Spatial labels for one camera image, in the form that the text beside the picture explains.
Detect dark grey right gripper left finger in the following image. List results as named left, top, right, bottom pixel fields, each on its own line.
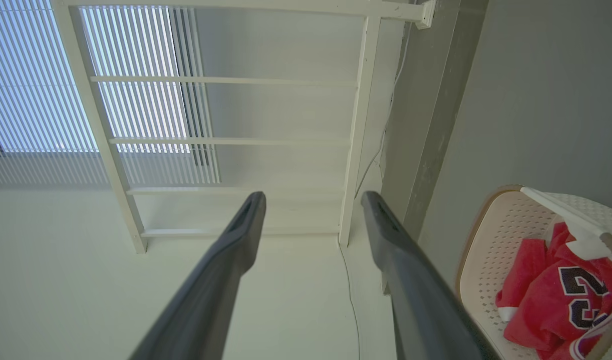
left=128, top=191, right=267, bottom=360

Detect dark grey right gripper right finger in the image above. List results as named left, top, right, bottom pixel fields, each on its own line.
left=361, top=190, right=502, bottom=360

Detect beige perforated laundry basket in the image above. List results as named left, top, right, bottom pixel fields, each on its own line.
left=455, top=185, right=612, bottom=360

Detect red basketball jersey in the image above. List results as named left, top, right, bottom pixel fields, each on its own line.
left=495, top=222, right=612, bottom=360

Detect white wooden railing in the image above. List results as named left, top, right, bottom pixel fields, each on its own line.
left=51, top=0, right=437, bottom=255

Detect white window blinds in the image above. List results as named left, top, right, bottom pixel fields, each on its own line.
left=0, top=0, right=221, bottom=187

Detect thin white cable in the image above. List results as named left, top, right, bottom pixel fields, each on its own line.
left=339, top=22, right=414, bottom=360

